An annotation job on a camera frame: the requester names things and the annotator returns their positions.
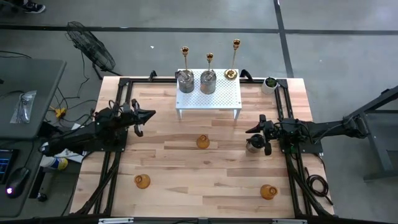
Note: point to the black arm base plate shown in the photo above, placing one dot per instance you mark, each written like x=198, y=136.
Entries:
x=118, y=144
x=311, y=149

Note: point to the white printed card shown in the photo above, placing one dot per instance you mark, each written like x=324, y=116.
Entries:
x=73, y=155

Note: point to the person's shoe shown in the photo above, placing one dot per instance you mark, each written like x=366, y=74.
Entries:
x=34, y=7

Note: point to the candle tin green tag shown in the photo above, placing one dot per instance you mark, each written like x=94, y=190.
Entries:
x=252, y=149

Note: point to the silver metal bracket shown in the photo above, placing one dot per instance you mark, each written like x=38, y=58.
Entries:
x=289, y=221
x=115, y=221

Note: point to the grey metal stand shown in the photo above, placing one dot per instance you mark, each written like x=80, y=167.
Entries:
x=373, y=146

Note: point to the black table clamp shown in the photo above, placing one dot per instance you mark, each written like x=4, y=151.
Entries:
x=152, y=75
x=245, y=75

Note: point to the white bottle yellow cap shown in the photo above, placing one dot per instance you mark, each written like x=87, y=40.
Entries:
x=53, y=163

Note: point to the laptop screen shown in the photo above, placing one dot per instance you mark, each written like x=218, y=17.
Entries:
x=4, y=163

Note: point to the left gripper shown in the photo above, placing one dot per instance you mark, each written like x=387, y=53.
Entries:
x=129, y=116

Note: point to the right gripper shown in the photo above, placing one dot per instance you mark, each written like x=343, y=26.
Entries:
x=273, y=129

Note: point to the tall brass candlestick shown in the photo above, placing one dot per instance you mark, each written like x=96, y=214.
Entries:
x=231, y=74

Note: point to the amber glass candle holder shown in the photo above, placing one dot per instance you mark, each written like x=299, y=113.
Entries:
x=268, y=192
x=203, y=142
x=142, y=181

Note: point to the dark grey work surface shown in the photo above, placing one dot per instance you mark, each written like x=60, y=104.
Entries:
x=21, y=208

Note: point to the grey desk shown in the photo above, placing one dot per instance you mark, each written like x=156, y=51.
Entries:
x=34, y=77

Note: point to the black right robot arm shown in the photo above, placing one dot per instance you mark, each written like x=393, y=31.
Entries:
x=326, y=129

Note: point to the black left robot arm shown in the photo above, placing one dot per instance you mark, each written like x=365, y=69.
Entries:
x=81, y=133

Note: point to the candle tin orange label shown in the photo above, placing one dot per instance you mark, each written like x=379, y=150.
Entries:
x=208, y=85

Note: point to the clear plastic bag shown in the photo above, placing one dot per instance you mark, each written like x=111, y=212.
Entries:
x=24, y=105

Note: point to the white pot with plant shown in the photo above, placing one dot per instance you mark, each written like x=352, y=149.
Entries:
x=266, y=89

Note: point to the candle tin brown tag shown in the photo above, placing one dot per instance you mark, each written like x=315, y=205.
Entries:
x=186, y=85

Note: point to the black floor fan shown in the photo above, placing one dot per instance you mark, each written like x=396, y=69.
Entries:
x=93, y=49

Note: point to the medium brass candlestick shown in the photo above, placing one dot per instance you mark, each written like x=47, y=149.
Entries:
x=185, y=49

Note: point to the short brass candlestick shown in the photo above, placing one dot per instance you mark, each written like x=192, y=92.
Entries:
x=210, y=56

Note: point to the black aluminium table frame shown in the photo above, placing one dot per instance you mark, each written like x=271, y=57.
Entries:
x=124, y=83

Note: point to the white perforated metal shelf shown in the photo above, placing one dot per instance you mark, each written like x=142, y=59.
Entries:
x=224, y=96

